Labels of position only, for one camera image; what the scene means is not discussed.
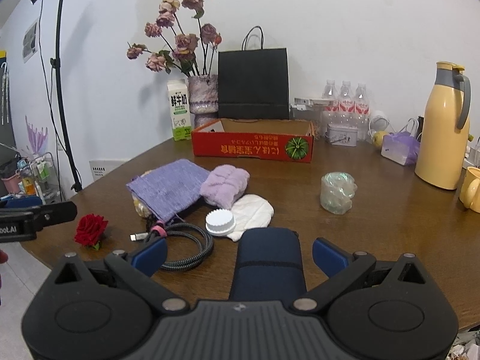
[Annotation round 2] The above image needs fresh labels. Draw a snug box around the dried rose bouquet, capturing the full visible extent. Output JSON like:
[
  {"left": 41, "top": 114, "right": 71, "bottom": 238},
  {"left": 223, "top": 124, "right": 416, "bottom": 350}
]
[{"left": 126, "top": 0, "right": 222, "bottom": 77}]

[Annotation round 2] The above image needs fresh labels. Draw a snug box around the yellow mug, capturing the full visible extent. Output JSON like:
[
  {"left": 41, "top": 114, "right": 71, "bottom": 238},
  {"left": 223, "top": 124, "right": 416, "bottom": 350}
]
[{"left": 459, "top": 166, "right": 480, "bottom": 213}]

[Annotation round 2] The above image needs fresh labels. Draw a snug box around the white bottle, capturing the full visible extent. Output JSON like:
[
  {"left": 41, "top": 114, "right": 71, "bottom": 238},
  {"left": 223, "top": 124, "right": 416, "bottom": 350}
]
[{"left": 205, "top": 194, "right": 274, "bottom": 242}]

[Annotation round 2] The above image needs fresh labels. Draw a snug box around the right water bottle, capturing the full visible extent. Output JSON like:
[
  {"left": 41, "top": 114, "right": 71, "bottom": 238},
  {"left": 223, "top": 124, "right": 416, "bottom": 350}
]
[{"left": 354, "top": 83, "right": 369, "bottom": 141}]

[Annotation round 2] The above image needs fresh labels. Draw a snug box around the left water bottle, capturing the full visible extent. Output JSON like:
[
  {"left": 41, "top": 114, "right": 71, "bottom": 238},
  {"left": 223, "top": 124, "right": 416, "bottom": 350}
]
[{"left": 321, "top": 80, "right": 338, "bottom": 130}]

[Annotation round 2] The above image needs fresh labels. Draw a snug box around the purple woven cloth pouch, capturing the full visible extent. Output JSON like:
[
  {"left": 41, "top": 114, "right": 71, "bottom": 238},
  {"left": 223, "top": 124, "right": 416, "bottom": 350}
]
[{"left": 126, "top": 158, "right": 210, "bottom": 222}]

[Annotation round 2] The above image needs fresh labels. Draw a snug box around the red artificial rose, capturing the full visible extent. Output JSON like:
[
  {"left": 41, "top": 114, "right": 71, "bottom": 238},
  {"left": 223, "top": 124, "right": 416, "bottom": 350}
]
[{"left": 74, "top": 214, "right": 108, "bottom": 250}]

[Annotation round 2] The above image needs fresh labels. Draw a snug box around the purple tissue pack bag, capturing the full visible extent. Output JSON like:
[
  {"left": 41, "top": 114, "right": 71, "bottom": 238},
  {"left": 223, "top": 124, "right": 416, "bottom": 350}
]
[{"left": 381, "top": 119, "right": 420, "bottom": 166}]

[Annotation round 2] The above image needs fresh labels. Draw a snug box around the red orange cardboard box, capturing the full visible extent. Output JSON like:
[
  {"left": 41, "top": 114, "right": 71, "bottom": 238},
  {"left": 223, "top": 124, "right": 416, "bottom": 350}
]
[{"left": 191, "top": 118, "right": 314, "bottom": 163}]

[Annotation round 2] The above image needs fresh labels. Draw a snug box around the braided black usb cable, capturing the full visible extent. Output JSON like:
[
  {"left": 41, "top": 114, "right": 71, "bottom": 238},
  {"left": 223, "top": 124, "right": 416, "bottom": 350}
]
[{"left": 129, "top": 222, "right": 215, "bottom": 273}]

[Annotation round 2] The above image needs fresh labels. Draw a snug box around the purple textured vase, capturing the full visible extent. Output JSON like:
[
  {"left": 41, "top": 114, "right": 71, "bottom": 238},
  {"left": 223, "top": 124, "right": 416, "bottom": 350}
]
[{"left": 188, "top": 75, "right": 219, "bottom": 128}]

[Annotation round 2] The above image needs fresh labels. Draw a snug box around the black paper shopping bag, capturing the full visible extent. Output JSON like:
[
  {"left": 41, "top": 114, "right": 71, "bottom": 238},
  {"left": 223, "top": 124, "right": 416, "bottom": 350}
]
[{"left": 218, "top": 25, "right": 290, "bottom": 119}]

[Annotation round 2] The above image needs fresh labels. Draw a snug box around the white green milk carton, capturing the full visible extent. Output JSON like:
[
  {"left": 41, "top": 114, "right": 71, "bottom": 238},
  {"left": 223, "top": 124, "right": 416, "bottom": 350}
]
[{"left": 167, "top": 80, "right": 192, "bottom": 141}]

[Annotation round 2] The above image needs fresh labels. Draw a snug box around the yellow thermos jug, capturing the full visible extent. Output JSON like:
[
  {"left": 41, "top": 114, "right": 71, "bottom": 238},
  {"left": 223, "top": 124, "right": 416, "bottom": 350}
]
[{"left": 415, "top": 61, "right": 471, "bottom": 190}]

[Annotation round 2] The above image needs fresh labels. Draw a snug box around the water bottle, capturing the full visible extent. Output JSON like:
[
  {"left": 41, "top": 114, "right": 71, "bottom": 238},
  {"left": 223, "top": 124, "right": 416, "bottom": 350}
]
[
  {"left": 354, "top": 83, "right": 369, "bottom": 141},
  {"left": 321, "top": 80, "right": 338, "bottom": 130},
  {"left": 338, "top": 80, "right": 355, "bottom": 127}
]

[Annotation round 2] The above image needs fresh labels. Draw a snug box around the middle water bottle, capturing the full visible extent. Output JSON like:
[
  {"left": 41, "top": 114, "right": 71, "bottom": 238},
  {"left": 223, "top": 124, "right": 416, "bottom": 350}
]
[{"left": 338, "top": 80, "right": 355, "bottom": 127}]

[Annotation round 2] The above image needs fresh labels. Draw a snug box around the wire rack with bottles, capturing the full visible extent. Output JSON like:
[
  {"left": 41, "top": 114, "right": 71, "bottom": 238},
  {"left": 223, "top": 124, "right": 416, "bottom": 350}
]
[{"left": 17, "top": 152, "right": 64, "bottom": 204}]

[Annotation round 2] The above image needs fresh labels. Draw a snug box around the white small desk fan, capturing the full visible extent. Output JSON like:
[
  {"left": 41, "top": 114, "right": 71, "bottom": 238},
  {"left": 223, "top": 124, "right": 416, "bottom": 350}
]
[{"left": 368, "top": 110, "right": 391, "bottom": 136}]

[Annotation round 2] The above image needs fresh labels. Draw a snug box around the navy blue pouch case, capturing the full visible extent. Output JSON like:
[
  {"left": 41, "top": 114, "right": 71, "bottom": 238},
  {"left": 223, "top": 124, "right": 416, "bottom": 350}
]
[{"left": 229, "top": 228, "right": 307, "bottom": 306}]

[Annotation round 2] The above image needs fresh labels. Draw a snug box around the floral tin box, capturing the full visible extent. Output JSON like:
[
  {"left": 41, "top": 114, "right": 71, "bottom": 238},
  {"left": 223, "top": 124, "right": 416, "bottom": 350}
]
[{"left": 325, "top": 124, "right": 358, "bottom": 147}]

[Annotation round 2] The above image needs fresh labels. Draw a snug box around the iridescent plastic wrap bundle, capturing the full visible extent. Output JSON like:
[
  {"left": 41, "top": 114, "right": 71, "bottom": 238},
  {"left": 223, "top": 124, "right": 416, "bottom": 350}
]
[{"left": 320, "top": 172, "right": 357, "bottom": 215}]

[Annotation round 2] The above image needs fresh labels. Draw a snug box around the green yellow apple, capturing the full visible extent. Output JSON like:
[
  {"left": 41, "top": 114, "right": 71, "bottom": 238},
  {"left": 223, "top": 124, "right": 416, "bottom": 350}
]
[{"left": 372, "top": 131, "right": 390, "bottom": 150}]

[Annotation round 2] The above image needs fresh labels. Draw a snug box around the clear food container with lid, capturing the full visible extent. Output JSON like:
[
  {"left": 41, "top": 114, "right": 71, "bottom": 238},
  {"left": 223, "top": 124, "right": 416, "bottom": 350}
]
[{"left": 289, "top": 100, "right": 324, "bottom": 130}]

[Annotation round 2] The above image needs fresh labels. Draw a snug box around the fluffy lilac towel roll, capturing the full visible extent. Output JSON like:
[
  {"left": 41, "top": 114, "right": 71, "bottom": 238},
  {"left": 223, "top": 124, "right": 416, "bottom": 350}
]
[{"left": 200, "top": 164, "right": 250, "bottom": 210}]

